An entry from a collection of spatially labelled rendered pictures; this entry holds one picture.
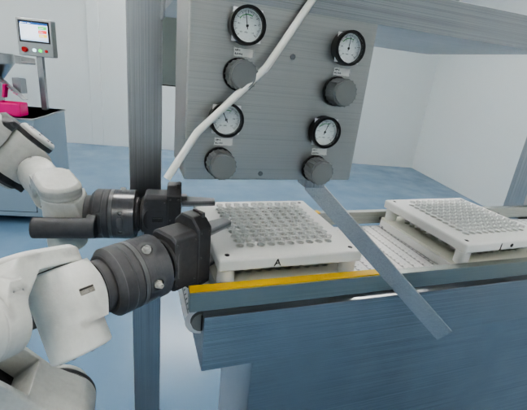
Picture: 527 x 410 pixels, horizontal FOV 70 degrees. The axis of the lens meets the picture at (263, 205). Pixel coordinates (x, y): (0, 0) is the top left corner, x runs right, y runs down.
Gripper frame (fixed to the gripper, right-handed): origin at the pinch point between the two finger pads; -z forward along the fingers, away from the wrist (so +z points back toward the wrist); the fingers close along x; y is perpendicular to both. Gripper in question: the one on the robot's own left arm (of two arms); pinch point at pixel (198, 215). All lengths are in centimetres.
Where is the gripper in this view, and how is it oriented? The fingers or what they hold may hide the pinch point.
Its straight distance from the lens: 70.9
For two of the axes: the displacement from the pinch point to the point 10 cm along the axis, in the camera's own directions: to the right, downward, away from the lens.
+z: -9.8, -0.2, -2.0
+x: -0.9, 9.3, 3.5
